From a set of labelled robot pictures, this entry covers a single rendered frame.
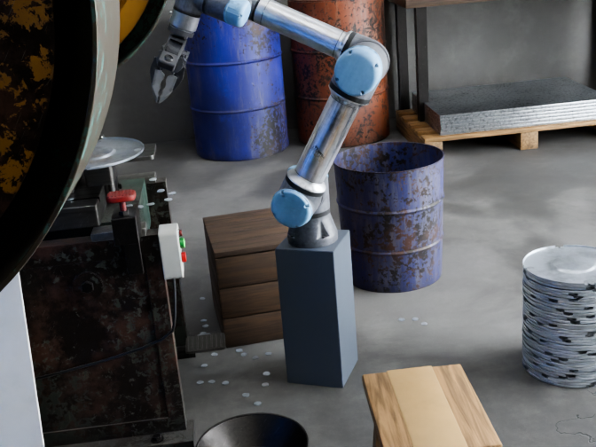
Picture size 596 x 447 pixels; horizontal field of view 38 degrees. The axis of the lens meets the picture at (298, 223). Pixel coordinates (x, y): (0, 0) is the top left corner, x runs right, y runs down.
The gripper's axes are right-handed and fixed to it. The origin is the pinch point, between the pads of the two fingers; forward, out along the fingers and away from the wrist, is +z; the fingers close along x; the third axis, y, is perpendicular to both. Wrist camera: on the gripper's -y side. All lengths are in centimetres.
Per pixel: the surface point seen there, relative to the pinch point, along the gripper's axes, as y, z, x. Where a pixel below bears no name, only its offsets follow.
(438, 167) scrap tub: 74, 7, -95
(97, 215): -22.4, 29.2, 3.5
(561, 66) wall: 363, -23, -210
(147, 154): -3.9, 14.9, -2.1
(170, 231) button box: -24.6, 25.7, -15.9
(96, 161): -8.2, 20.3, 10.0
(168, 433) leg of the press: -25, 83, -33
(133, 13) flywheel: 33.9, -13.6, 18.7
